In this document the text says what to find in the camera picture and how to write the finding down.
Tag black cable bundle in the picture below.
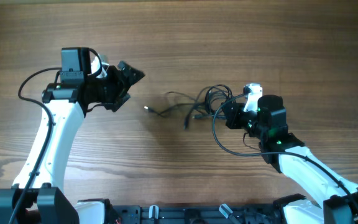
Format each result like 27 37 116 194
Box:
144 84 234 131

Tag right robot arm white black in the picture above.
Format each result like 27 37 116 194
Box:
219 95 358 223

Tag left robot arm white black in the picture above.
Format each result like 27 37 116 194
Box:
0 47 145 223

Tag left camera cable black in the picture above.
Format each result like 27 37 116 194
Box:
7 48 104 224

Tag camera cable black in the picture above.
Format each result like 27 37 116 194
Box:
211 92 358 200
7 48 104 224

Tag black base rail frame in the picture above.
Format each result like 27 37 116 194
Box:
73 203 291 224

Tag right camera cable black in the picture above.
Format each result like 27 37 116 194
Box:
211 92 358 200

